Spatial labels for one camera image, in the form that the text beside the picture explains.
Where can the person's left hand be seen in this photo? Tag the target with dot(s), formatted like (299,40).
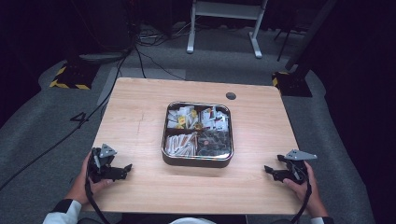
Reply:
(80,186)

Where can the pile of dark packets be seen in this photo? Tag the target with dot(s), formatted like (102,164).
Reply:
(216,141)

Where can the pile of white yellow packets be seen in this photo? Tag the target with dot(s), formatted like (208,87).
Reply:
(182,118)

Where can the black tripod legs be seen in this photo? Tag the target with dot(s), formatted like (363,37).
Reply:
(285,43)

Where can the pile of white striped packets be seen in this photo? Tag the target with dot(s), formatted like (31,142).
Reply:
(214,119)

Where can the white metal stand frame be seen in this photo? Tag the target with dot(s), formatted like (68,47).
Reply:
(224,11)

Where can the pile of slim stick sachets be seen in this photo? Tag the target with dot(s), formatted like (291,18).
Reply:
(182,144)

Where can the black yellow striped stand base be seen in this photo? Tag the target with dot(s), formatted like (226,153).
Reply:
(73,77)
(291,85)

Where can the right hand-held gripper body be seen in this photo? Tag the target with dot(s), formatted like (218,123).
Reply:
(295,169)

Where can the black slanted pole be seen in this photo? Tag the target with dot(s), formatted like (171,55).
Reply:
(311,34)

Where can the person's right hand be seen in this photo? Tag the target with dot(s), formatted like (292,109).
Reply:
(308,196)

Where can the clear plastic lid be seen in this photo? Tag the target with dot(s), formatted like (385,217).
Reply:
(214,146)

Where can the grey round stand base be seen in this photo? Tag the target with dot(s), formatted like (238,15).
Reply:
(102,57)

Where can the brown compartment box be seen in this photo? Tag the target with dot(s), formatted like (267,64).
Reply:
(196,162)

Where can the dark round table grommet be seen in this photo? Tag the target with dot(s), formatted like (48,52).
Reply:
(231,95)

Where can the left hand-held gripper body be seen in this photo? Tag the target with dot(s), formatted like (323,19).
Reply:
(104,172)

